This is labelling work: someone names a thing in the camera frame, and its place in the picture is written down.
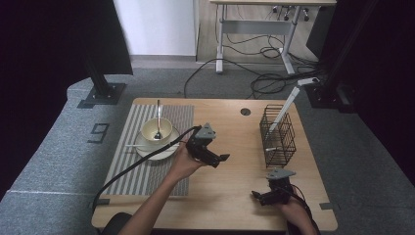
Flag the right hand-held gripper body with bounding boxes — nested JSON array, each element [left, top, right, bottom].
[[259, 167, 297, 207]]

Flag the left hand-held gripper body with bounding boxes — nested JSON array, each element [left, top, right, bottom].
[[185, 122, 222, 169]]

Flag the white round plate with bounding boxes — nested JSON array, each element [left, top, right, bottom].
[[134, 126, 181, 162]]

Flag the black wire basket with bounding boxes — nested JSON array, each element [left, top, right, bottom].
[[258, 104, 298, 169]]

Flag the person's left hand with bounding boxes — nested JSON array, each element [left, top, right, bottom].
[[168, 141, 208, 183]]

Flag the person's right hand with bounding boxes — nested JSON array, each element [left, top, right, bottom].
[[276, 199, 311, 223]]

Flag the metal spoon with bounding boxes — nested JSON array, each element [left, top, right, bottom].
[[153, 99, 163, 141]]

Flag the cream bowl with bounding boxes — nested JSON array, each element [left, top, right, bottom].
[[140, 117, 174, 145]]

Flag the striped woven placemat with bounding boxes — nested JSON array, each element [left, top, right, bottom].
[[103, 103, 196, 197]]

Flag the long white utensil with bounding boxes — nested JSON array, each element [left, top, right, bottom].
[[268, 85, 301, 132]]

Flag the black metal stand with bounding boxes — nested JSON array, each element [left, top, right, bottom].
[[304, 0, 381, 115], [77, 53, 127, 110]]

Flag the person's dark sleeve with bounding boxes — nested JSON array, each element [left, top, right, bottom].
[[100, 211, 133, 235]]

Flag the white-framed desk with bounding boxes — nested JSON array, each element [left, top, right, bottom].
[[208, 0, 338, 75]]

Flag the dark hanging panel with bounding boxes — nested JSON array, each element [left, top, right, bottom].
[[81, 0, 134, 77]]

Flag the black curtain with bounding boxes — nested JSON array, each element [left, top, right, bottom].
[[0, 0, 91, 201], [326, 0, 415, 189]]

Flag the office chair wheels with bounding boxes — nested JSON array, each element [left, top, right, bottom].
[[271, 4, 311, 23]]

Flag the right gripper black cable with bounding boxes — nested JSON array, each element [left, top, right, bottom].
[[287, 184, 322, 235]]

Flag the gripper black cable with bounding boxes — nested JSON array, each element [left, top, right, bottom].
[[287, 184, 322, 235], [92, 125, 204, 213]]

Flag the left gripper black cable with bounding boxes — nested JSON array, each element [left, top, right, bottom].
[[92, 125, 204, 213]]

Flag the long black floor cable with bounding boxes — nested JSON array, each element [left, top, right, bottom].
[[183, 58, 262, 99]]

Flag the tangle of black floor cables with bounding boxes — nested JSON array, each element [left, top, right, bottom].
[[224, 32, 329, 101]]

